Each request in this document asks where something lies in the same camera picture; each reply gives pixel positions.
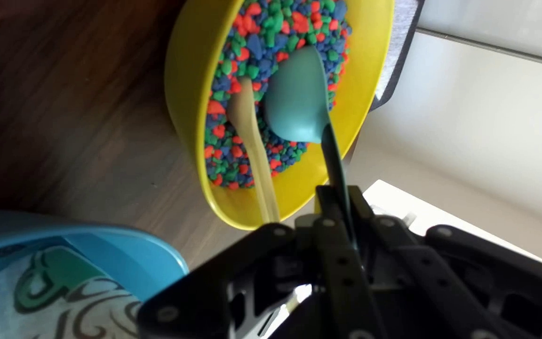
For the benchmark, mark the large colourful cereal mass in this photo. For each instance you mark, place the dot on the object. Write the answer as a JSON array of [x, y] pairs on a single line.
[[264, 30]]

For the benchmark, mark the yellow plastic bowl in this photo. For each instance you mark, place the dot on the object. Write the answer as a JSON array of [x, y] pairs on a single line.
[[187, 94]]

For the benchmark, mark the blue plastic bowl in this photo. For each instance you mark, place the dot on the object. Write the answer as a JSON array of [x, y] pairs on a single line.
[[94, 245]]

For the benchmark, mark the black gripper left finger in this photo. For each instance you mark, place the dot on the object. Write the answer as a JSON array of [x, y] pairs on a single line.
[[253, 283]]

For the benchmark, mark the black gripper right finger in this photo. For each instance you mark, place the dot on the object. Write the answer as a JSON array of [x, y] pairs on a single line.
[[460, 288]]

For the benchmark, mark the teal blue plastic spoon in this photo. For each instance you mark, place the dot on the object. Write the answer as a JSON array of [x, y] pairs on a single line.
[[296, 100]]

